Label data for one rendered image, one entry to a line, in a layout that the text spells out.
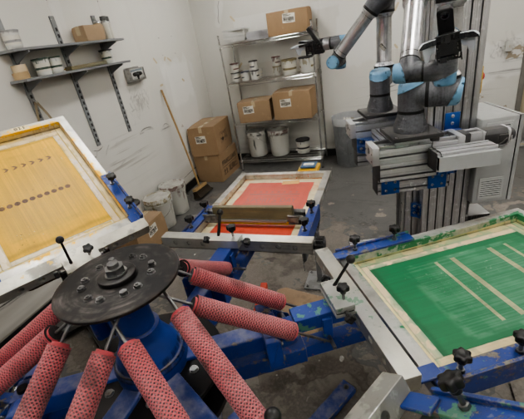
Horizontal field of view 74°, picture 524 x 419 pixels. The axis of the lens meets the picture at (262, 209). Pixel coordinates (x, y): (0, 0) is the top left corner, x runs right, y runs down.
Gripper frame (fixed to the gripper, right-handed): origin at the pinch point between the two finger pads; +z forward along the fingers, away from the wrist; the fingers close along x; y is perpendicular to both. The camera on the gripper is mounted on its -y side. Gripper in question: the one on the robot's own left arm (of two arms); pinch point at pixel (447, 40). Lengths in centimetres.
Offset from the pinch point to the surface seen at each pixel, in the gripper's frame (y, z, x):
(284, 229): 63, -5, 71
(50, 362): 34, 98, 75
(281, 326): 53, 62, 42
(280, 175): 57, -62, 95
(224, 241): 50, 26, 81
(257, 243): 55, 19, 71
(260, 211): 53, -6, 81
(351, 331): 71, 44, 31
